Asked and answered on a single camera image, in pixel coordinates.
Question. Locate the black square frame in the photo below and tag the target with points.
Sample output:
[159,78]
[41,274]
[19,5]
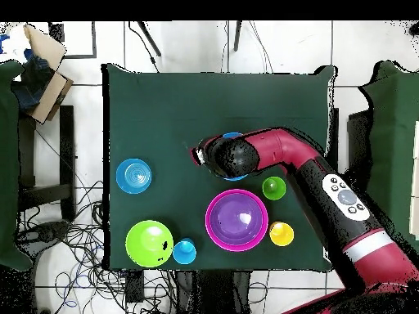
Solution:
[94,39]

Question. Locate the dark green tablecloth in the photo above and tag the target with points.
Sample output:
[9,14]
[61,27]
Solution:
[147,98]

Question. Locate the black floor box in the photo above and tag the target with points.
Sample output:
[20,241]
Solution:
[135,287]

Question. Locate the black chair frame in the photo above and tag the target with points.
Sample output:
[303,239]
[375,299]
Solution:
[334,130]
[67,147]

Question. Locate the grey pedestal foot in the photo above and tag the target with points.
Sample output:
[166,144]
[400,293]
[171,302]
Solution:
[45,230]

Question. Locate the purple bowl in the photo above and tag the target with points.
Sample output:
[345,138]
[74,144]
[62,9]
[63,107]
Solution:
[229,219]

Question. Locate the black tripod leg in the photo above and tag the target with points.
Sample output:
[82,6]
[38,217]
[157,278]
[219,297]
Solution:
[237,36]
[149,38]

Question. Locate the green cloth side table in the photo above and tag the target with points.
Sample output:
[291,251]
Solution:
[392,130]
[8,163]

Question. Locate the large pink bowl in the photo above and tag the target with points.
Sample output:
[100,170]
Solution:
[208,225]

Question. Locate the green cup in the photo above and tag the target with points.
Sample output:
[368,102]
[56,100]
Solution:
[277,193]

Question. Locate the dark blue bag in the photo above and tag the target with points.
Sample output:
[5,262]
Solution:
[32,85]

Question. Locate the small translucent blue bowl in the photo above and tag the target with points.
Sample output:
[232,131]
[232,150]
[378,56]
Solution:
[133,176]

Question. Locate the cardboard box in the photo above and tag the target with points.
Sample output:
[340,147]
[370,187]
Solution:
[45,45]

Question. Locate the green bowl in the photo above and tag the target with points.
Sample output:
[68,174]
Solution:
[145,243]

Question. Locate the blue cup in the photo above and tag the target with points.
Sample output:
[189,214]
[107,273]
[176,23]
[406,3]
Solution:
[185,252]

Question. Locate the large blue bowl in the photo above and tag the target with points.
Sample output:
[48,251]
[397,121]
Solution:
[232,134]

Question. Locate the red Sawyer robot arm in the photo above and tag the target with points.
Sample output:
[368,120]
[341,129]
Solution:
[281,147]

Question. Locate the yellow cup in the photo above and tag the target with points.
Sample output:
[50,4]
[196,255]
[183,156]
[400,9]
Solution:
[282,235]

